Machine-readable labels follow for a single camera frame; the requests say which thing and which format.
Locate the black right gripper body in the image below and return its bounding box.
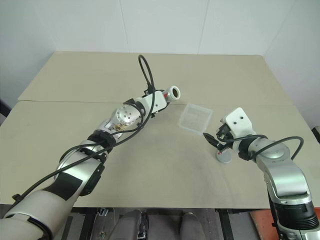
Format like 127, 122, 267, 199
215, 123, 237, 147

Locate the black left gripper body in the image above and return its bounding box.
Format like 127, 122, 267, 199
149, 107, 165, 118

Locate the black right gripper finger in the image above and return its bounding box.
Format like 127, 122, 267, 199
216, 143, 231, 155
202, 132, 219, 146

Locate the small grey round object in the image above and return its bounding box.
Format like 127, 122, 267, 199
216, 149, 232, 164

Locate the silver jar with red stripe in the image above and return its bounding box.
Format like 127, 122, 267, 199
163, 85, 182, 105

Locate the dark rounded shape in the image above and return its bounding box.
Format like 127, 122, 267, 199
179, 210, 204, 240

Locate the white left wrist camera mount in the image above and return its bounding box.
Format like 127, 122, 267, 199
138, 89, 169, 113

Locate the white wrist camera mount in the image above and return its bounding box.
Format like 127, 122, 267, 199
221, 107, 256, 139
138, 89, 169, 113

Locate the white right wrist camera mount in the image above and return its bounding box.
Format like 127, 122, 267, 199
221, 107, 256, 139

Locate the orange floor object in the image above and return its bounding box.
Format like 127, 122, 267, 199
249, 209, 279, 240

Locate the black table frame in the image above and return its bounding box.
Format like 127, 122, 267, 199
67, 206, 273, 240

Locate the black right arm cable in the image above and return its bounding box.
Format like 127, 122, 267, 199
217, 134, 305, 161

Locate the clear plastic container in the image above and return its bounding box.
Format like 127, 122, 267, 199
179, 102, 214, 137

